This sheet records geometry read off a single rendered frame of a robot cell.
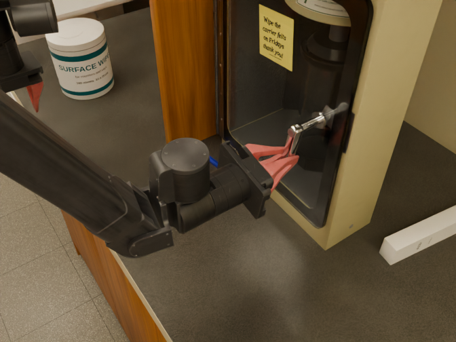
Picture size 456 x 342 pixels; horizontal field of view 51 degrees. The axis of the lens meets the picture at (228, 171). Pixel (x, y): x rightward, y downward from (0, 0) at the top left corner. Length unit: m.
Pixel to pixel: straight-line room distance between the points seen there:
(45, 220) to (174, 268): 1.47
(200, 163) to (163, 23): 0.36
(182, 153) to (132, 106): 0.60
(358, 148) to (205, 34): 0.37
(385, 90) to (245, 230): 0.36
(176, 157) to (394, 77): 0.30
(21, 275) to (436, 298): 1.63
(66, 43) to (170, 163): 0.63
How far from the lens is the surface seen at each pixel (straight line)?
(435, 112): 1.14
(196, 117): 0.99
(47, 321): 1.94
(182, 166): 0.54
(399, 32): 0.61
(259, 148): 0.66
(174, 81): 0.91
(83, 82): 1.17
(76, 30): 1.17
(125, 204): 0.55
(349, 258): 0.85
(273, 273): 0.81
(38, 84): 0.87
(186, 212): 0.60
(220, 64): 0.86
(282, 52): 0.70
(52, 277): 2.04
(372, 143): 0.72
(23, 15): 0.81
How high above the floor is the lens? 1.61
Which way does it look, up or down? 44 degrees down
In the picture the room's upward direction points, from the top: straight up
